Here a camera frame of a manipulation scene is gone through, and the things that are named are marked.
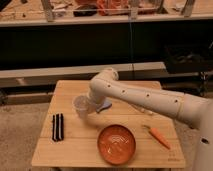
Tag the blue sponge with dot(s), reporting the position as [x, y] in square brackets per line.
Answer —
[106, 105]

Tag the orange ceramic bowl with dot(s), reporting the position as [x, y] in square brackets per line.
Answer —
[116, 144]

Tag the white tube bottle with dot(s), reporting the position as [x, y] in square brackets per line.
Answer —
[142, 110]

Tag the orange carrot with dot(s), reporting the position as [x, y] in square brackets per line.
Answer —
[158, 136]

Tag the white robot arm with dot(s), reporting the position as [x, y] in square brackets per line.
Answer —
[196, 112]

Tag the beige wooden gripper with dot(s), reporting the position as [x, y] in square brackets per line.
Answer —
[92, 108]

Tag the orange object on shelf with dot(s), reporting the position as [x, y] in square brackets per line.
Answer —
[112, 7]

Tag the wooden shelf bench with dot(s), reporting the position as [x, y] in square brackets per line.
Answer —
[49, 76]

